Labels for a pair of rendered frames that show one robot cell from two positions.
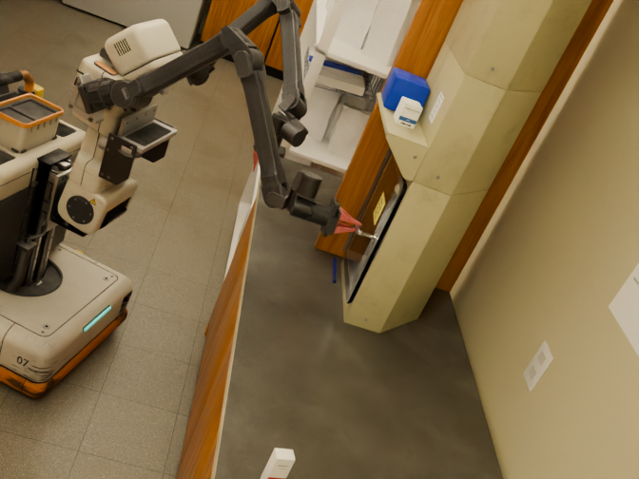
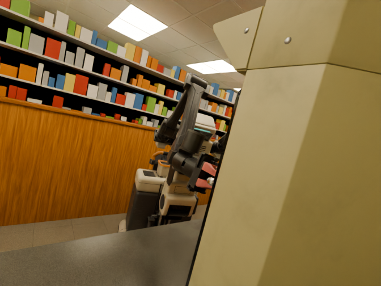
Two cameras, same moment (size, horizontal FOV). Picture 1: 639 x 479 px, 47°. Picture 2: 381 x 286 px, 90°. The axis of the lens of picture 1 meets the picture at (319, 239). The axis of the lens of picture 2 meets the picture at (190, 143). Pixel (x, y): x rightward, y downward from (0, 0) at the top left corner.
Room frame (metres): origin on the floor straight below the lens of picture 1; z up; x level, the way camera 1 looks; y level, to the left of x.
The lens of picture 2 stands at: (1.58, -0.41, 1.31)
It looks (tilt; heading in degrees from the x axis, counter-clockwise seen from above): 6 degrees down; 62
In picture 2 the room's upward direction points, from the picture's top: 14 degrees clockwise
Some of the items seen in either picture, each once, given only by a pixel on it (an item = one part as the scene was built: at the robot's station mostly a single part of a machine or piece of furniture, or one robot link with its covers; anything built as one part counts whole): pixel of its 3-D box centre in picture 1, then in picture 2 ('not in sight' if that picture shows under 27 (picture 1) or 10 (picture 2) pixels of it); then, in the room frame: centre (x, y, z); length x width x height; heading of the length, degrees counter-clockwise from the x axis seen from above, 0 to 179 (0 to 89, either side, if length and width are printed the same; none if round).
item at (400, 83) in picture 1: (405, 92); not in sight; (2.01, -0.05, 1.55); 0.10 x 0.10 x 0.09; 12
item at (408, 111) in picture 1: (407, 112); not in sight; (1.89, -0.08, 1.54); 0.05 x 0.05 x 0.06; 16
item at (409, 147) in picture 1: (394, 134); (272, 75); (1.92, -0.07, 1.46); 0.32 x 0.12 x 0.10; 12
